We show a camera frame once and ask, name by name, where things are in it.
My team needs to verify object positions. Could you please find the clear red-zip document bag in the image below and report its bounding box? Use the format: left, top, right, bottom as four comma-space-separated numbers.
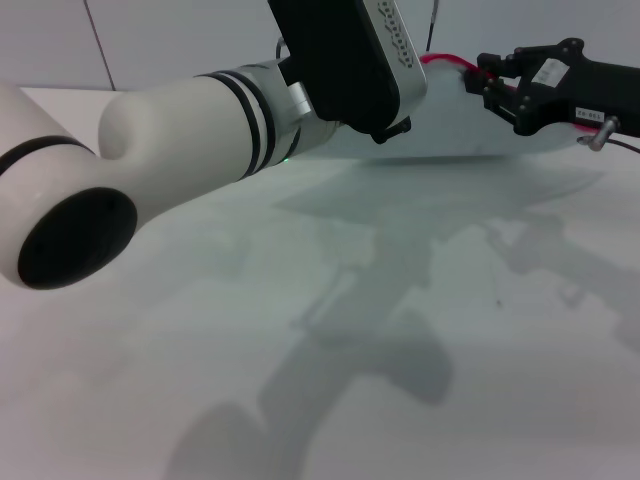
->
294, 51, 601, 163

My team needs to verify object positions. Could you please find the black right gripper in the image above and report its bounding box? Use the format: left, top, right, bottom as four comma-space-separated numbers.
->
462, 37, 640, 139

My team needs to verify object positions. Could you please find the thin black vertical cable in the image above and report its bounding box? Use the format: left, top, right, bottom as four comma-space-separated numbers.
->
424, 0, 441, 54

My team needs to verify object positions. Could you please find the black silver wrist camera box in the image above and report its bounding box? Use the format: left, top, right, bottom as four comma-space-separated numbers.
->
267, 0, 429, 146

